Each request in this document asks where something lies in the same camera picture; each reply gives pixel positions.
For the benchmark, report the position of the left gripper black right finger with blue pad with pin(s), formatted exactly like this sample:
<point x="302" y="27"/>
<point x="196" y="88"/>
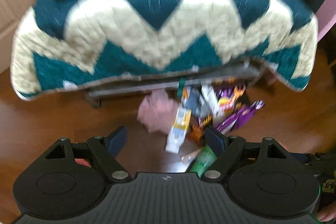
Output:
<point x="232" y="151"/>

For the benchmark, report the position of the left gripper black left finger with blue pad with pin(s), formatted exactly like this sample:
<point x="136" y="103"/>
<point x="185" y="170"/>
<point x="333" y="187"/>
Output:
<point x="91" y="161"/>

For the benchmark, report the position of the orange brown chip bag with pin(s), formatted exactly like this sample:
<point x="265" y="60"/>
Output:
<point x="197" y="127"/>

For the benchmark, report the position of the green snack wrapper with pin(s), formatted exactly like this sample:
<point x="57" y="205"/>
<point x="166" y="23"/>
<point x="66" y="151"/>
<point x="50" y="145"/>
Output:
<point x="203" y="161"/>

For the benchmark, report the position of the purple orange snack bag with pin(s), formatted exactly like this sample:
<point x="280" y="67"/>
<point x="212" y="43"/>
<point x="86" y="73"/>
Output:
<point x="227" y="97"/>

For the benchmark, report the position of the grey silver wrapper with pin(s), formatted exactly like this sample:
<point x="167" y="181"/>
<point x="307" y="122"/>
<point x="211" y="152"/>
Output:
<point x="193" y="100"/>

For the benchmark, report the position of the white yellow wrapper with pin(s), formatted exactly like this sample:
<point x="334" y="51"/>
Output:
<point x="178" y="130"/>

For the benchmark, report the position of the teal cream zigzag quilt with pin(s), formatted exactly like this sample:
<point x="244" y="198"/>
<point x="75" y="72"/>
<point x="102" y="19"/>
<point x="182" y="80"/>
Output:
<point x="61" y="45"/>

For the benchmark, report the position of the pink desk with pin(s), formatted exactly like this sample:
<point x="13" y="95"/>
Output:
<point x="326" y="16"/>

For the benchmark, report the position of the metal bench frame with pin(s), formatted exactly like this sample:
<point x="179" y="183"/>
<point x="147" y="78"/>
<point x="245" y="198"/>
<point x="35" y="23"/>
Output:
<point x="244" y="71"/>

